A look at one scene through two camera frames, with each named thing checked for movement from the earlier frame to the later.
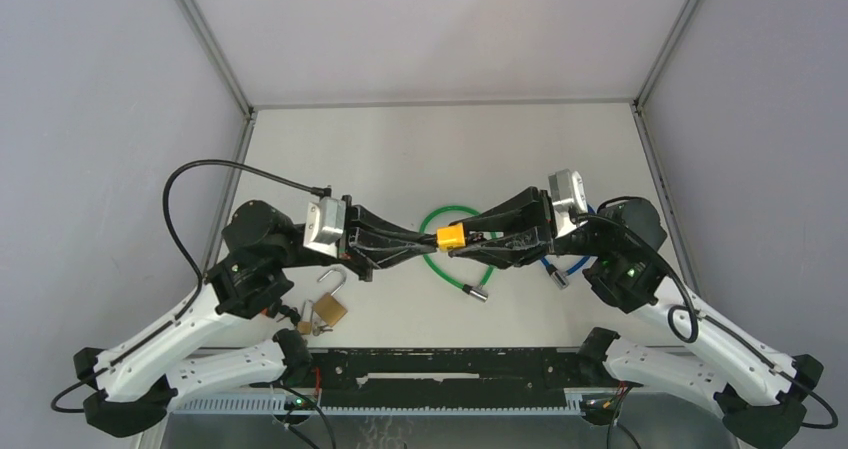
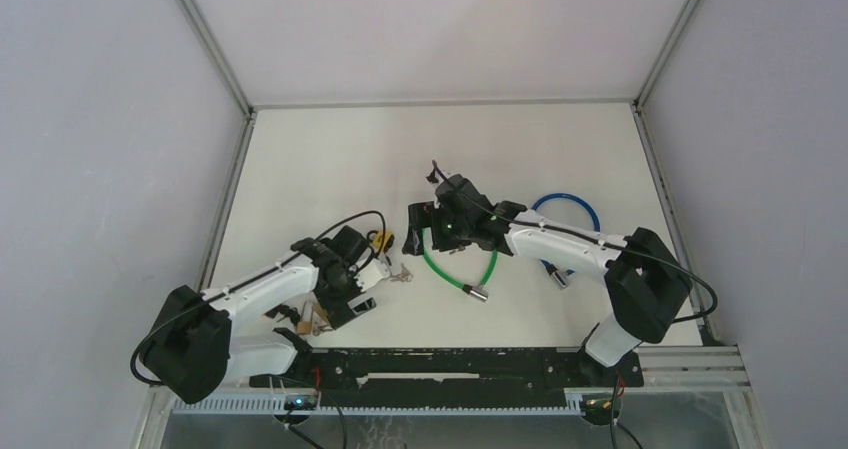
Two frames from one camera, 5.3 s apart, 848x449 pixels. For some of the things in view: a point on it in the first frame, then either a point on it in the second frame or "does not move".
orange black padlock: x=284 y=311 does not move
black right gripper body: x=571 y=243 -> x=427 y=214
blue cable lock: x=561 y=278 does not move
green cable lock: x=479 y=292 does not move
